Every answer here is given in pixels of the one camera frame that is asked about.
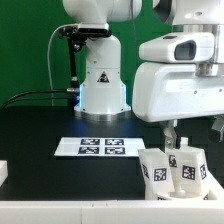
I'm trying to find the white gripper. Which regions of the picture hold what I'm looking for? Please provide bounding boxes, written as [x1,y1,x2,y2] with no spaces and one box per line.
[132,62,224,149]

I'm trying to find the white round stool seat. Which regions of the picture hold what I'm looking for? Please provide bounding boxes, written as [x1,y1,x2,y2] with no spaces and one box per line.
[145,181,209,200]

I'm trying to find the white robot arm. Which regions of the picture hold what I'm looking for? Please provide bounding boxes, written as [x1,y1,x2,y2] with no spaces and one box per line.
[63,0,224,147]

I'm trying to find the white L-shaped fence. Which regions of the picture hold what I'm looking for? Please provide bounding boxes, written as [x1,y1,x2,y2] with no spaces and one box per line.
[0,178,224,224]

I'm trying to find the white marker sheet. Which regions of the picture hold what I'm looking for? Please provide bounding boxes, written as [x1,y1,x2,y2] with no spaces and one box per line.
[55,137,145,157]

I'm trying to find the white left fence block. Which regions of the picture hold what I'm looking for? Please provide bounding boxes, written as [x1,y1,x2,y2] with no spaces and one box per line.
[0,160,8,187]

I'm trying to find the black camera stand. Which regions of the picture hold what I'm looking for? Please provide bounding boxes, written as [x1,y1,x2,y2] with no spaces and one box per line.
[59,22,112,108]

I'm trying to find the white cable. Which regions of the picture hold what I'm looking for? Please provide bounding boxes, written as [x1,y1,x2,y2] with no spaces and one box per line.
[46,25,73,108]

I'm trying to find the black cables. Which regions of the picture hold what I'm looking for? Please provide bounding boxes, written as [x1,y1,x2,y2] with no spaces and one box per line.
[1,87,81,110]

